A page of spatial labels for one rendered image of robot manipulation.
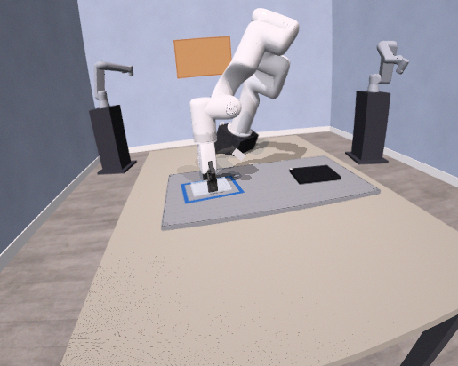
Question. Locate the blue tape outline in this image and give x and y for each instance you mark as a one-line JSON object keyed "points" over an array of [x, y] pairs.
{"points": [[187, 200]]}

